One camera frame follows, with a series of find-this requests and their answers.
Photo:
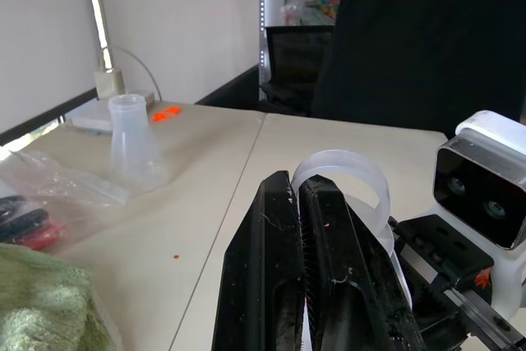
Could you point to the orange tape mark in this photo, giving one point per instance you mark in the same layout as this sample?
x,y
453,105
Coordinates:
x,y
159,117

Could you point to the clear plastic zip bag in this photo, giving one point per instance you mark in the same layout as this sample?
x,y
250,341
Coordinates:
x,y
78,186

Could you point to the silver stand with white base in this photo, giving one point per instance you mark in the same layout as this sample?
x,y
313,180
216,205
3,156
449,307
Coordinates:
x,y
107,79

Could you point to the person in black clothing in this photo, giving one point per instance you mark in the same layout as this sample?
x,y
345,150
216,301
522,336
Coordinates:
x,y
423,38

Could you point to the red flat item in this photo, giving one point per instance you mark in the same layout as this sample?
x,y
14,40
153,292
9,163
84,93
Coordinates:
x,y
43,236

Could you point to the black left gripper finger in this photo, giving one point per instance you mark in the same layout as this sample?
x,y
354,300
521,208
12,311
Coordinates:
x,y
263,269

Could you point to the translucent plastic conical flask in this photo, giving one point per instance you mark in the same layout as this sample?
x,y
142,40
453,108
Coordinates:
x,y
133,149

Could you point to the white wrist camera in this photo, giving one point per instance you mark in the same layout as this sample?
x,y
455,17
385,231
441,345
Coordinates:
x,y
493,125

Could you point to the black flat item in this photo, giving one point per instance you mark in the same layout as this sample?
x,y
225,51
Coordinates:
x,y
25,223
9,205

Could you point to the black mesh chair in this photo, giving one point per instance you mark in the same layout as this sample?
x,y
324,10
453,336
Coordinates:
x,y
296,63

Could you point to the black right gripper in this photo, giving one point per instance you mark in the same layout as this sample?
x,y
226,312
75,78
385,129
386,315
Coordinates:
x,y
448,252

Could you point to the green terry towel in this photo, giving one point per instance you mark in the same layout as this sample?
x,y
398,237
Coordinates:
x,y
41,306

